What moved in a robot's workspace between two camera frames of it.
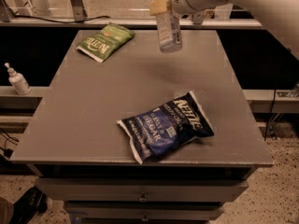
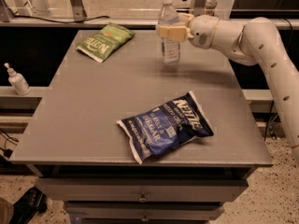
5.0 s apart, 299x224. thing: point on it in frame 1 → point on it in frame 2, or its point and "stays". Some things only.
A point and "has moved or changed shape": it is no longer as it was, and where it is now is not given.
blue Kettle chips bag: x=158 y=132 stays
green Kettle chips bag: x=106 y=42 stays
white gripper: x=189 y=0 → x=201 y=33
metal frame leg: x=77 y=2 stays
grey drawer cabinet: x=143 y=193 stays
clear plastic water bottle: x=169 y=35 has moved or changed shape
